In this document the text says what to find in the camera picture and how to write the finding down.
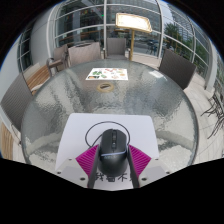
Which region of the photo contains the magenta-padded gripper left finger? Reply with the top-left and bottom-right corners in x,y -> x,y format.
55,144 -> 101,190

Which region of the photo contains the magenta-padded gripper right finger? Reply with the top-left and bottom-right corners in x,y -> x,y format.
126,144 -> 171,189

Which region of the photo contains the black computer mouse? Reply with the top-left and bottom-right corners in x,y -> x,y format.
97,128 -> 130,176

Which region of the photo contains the white printed mouse pad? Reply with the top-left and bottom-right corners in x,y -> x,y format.
54,112 -> 161,191

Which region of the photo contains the wooden slatted bench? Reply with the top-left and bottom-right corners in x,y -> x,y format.
0,122 -> 15,160
25,64 -> 52,92

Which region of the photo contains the laminated picture menu card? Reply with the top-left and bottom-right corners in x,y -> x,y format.
85,67 -> 130,82

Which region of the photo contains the dark metal bistro table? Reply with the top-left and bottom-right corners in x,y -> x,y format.
200,89 -> 224,140

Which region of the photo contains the gold menu stand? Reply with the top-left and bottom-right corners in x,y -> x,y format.
114,12 -> 154,62

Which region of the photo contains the brass table centre ring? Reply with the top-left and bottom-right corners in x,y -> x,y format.
96,82 -> 115,94

